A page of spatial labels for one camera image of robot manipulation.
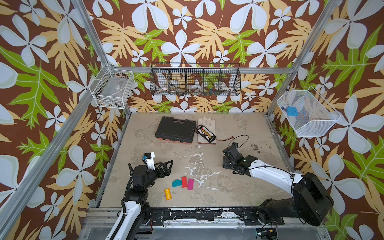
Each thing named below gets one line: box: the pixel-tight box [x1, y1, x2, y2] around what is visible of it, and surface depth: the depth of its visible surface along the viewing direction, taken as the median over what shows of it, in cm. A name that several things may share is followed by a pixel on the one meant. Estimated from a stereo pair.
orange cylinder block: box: [164, 188, 172, 201], surface depth 82 cm
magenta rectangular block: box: [187, 178, 194, 191], surface depth 88 cm
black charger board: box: [197, 125, 217, 144], surface depth 107 cm
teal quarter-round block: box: [172, 179, 182, 188], surface depth 86 cm
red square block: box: [181, 176, 188, 188], surface depth 88 cm
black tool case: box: [155, 116, 197, 144], surface depth 107 cm
